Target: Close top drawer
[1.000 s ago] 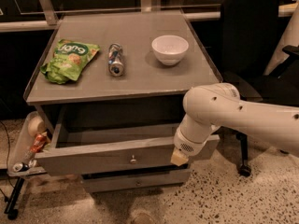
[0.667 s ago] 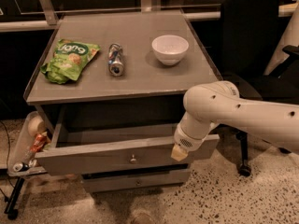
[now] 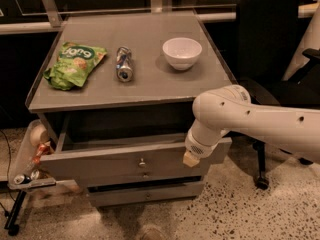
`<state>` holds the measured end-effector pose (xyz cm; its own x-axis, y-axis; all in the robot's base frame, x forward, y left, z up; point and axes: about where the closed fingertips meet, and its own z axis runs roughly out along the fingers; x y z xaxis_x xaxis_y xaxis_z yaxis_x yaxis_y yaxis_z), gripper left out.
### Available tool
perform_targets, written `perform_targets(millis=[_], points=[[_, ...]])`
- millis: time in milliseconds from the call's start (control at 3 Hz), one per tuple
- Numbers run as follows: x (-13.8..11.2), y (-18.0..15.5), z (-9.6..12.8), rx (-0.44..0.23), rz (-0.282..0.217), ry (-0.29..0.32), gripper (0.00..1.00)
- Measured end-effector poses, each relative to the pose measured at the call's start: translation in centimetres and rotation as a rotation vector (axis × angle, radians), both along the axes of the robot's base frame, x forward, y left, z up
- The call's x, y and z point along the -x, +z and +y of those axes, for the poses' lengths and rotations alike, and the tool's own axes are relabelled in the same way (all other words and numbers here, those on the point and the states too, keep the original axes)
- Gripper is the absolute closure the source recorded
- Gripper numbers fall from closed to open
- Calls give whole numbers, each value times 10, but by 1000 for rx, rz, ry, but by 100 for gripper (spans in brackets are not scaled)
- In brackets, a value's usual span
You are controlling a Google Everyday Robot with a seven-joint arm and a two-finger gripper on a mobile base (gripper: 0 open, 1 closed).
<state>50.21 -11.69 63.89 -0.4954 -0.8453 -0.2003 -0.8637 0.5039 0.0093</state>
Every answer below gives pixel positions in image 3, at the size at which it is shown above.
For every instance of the white bowl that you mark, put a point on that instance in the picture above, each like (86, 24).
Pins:
(181, 53)

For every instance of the grey cabinet with tray top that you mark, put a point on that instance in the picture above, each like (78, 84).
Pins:
(135, 70)

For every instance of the black stand leg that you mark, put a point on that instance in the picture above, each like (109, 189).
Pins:
(11, 226)

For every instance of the clear plastic side bin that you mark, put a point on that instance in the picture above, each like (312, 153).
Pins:
(23, 164)

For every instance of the dark can in bin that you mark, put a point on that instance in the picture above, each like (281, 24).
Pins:
(21, 179)

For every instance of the beige round object in bin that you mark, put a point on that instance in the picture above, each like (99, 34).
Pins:
(39, 135)

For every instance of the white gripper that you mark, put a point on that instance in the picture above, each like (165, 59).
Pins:
(199, 147)

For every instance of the green snack bag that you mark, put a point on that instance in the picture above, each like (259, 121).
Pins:
(74, 64)

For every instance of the grey top drawer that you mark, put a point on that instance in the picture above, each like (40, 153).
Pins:
(158, 160)

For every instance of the metal guard rail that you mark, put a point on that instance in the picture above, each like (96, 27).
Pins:
(36, 16)

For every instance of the grey bottom drawer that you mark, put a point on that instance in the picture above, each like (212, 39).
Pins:
(146, 194)

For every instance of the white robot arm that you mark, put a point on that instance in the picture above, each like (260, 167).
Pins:
(220, 111)

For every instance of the red soda can in bin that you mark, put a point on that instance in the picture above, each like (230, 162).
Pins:
(41, 150)

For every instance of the black office chair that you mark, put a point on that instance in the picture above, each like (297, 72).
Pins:
(266, 37)

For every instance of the crushed silver can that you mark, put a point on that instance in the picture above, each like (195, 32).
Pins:
(124, 68)

